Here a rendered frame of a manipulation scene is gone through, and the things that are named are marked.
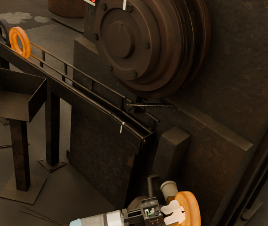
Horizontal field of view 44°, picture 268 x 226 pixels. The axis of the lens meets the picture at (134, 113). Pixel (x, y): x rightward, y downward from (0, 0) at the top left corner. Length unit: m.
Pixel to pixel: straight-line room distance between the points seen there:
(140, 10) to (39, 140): 1.50
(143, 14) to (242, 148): 0.56
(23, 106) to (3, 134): 0.79
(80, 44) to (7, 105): 0.45
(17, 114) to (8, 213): 0.62
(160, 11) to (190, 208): 0.60
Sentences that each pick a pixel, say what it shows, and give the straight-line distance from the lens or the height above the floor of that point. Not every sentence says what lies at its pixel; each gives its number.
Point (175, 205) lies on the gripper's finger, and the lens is 1.08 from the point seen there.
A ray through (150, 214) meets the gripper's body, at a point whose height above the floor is 0.77.
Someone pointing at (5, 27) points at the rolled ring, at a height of 0.72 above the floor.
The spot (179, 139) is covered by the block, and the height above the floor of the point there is 0.80.
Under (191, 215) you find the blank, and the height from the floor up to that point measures 0.79.
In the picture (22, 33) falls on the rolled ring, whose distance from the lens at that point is 1.97.
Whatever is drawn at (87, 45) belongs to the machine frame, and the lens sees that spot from 1.61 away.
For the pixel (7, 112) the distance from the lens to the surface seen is 1.62.
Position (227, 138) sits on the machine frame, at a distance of 1.21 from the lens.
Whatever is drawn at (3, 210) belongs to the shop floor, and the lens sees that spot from 1.99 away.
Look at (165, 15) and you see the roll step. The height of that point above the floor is 1.24.
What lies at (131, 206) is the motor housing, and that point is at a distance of 1.35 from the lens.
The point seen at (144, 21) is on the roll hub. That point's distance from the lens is 1.03.
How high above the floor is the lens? 1.59
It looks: 37 degrees down
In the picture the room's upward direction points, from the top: 11 degrees clockwise
